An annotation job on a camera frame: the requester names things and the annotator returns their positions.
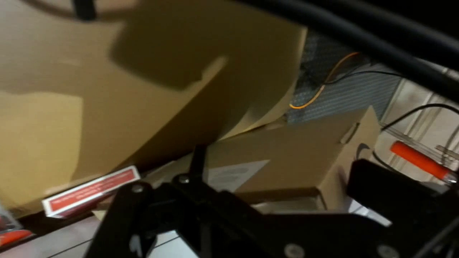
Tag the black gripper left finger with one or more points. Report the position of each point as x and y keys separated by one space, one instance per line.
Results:
x=205 y=220

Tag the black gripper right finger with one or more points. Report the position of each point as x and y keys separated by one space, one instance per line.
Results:
x=406 y=215

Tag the small white tan box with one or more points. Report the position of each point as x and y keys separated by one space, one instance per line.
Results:
x=287 y=152

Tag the tan leather sofa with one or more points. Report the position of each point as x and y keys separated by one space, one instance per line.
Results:
x=119 y=95

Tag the red white product package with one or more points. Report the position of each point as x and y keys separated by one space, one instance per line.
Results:
x=90 y=191

